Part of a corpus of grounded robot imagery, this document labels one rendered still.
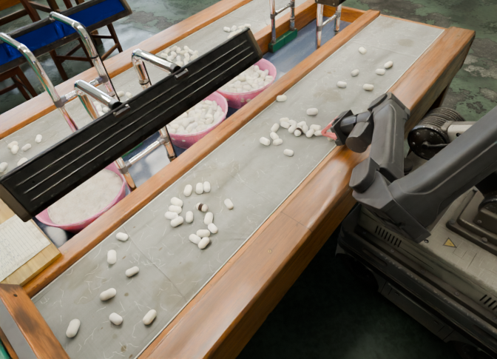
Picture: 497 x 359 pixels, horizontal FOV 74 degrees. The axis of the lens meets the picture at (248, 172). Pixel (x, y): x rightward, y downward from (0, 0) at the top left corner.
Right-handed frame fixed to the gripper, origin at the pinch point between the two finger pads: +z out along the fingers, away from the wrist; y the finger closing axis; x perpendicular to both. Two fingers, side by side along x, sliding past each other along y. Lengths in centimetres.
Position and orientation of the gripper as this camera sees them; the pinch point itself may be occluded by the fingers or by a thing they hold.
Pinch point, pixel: (324, 132)
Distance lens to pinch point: 107.8
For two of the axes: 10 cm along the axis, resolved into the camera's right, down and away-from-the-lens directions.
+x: 5.3, 8.0, 2.7
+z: -5.5, 0.9, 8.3
